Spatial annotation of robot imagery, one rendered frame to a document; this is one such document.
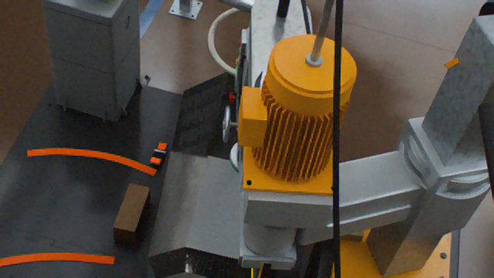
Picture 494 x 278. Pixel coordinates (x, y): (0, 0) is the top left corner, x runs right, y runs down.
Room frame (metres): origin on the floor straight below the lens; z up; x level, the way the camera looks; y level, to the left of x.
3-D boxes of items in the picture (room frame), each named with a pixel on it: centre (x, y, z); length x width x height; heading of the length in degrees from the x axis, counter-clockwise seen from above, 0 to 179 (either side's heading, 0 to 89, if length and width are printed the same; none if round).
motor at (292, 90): (1.30, -0.10, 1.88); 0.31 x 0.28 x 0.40; 99
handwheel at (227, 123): (1.82, 0.08, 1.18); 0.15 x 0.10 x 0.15; 9
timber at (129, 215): (2.01, 0.57, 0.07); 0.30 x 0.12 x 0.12; 178
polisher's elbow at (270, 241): (1.30, -0.12, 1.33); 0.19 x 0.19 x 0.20
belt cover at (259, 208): (1.61, -0.07, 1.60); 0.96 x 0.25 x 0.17; 9
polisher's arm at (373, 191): (1.51, -0.52, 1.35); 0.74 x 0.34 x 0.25; 118
